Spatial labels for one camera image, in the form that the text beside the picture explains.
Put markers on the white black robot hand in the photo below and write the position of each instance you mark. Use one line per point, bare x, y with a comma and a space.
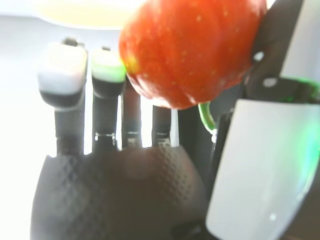
125, 195

